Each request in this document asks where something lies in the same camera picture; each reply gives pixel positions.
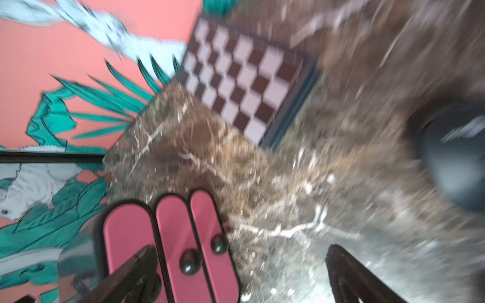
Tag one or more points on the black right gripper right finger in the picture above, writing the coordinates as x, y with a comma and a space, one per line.
351, 281

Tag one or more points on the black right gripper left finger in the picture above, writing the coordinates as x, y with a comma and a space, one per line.
134, 281

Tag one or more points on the black drawer cabinet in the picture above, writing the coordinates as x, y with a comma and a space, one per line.
81, 265

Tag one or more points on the pink drawer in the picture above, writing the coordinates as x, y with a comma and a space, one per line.
215, 248
127, 226
183, 258

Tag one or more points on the black computer mouse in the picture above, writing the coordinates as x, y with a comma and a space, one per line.
448, 137

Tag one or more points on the red white chess board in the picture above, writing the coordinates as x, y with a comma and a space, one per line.
253, 84

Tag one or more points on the black frame post left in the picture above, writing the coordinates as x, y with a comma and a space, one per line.
14, 157

